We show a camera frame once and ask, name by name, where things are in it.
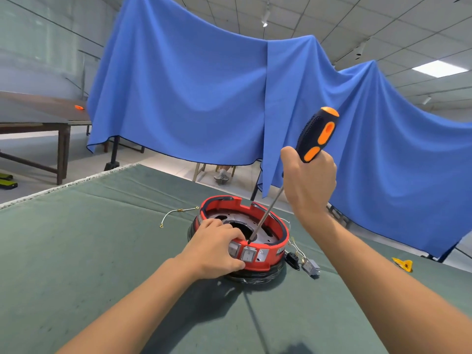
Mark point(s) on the person's right thumb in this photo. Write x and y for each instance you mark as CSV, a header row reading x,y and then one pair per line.
x,y
288,155

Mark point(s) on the brown wooden table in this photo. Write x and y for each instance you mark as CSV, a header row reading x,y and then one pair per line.
x,y
33,116
55,103

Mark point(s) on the person's right forearm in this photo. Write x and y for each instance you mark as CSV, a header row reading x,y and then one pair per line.
x,y
383,287

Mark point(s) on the green felt table mat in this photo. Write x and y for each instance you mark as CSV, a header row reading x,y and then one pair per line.
x,y
92,239

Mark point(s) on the yellow plastic part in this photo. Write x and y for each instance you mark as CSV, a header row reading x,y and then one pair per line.
x,y
402,264

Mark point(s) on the yellow and black floor tool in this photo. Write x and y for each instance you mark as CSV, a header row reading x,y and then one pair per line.
x,y
7,182

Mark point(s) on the red round appliance housing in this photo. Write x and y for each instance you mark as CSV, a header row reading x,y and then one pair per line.
x,y
277,250

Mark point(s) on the wooden chair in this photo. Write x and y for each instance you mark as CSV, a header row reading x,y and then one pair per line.
x,y
201,171

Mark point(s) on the person's right hand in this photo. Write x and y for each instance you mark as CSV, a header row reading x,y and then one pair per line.
x,y
308,184

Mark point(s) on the grey switch module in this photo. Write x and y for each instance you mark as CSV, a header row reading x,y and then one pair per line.
x,y
311,267

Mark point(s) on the person's left hand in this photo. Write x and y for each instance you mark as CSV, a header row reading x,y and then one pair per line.
x,y
206,250

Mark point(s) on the black and orange screwdriver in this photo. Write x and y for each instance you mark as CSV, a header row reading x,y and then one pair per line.
x,y
319,131

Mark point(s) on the black power socket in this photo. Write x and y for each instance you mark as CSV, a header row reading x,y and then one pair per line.
x,y
292,260

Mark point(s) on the black cloth stand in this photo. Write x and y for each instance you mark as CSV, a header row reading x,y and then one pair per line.
x,y
442,252
113,154

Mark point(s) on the person's left thumb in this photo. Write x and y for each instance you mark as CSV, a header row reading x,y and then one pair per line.
x,y
231,265

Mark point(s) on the large blue cloth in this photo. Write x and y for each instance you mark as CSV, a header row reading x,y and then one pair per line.
x,y
368,143
177,88

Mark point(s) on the white ceiling spotlight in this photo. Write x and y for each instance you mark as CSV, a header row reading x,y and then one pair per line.
x,y
359,50
426,100

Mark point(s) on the ceiling panel light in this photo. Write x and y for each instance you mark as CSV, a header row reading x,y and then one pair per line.
x,y
439,68

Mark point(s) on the person's left forearm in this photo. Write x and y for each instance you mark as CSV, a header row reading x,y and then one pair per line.
x,y
129,309

